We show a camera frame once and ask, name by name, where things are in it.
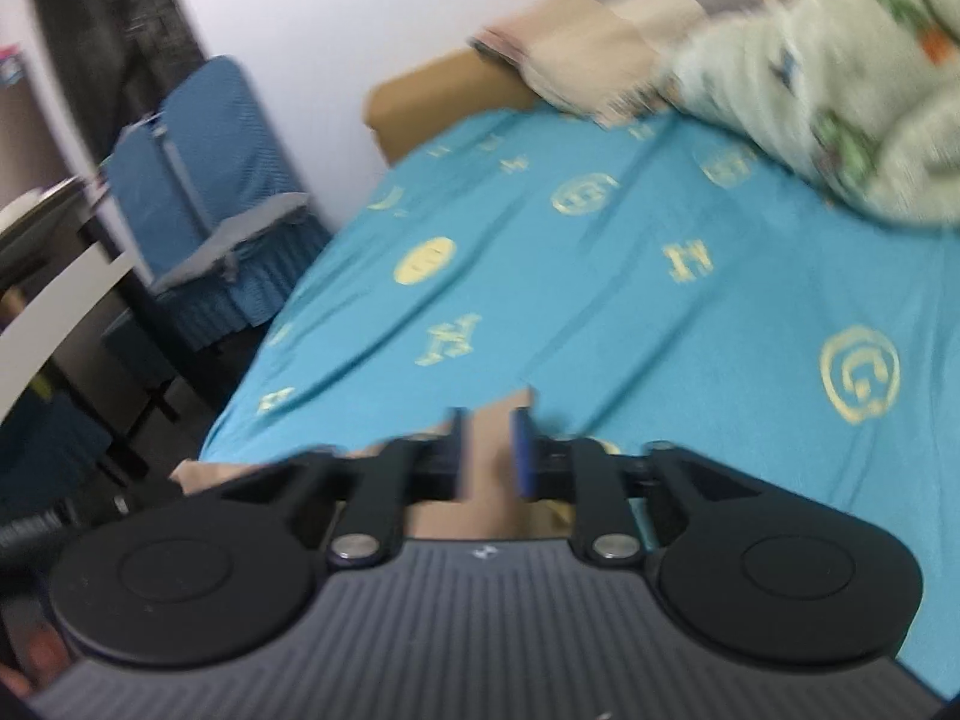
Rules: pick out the teal patterned bed sheet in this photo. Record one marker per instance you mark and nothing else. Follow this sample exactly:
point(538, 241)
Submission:
point(658, 281)

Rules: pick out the mustard yellow headboard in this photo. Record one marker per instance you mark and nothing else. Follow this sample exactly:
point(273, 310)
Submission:
point(412, 109)

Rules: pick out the dark window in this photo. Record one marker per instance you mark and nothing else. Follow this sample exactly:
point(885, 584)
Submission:
point(116, 61)

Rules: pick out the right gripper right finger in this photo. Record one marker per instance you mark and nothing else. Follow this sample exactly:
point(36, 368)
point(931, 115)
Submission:
point(625, 507)

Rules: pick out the tan khaki garment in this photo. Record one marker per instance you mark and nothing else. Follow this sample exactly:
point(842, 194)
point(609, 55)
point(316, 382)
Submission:
point(489, 505)

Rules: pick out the blue covered chair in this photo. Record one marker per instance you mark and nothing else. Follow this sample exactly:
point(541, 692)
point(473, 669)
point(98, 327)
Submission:
point(218, 214)

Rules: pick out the beige patchwork pillow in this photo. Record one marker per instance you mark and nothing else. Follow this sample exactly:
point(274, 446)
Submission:
point(595, 58)

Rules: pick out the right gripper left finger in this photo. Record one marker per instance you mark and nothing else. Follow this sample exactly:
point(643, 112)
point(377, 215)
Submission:
point(354, 509)

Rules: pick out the green fleece blanket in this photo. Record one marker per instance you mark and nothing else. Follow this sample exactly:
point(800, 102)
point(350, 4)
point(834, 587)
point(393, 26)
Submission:
point(857, 96)

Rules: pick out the white dark desk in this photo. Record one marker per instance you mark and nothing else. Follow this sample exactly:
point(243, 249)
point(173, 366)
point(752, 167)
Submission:
point(32, 337)

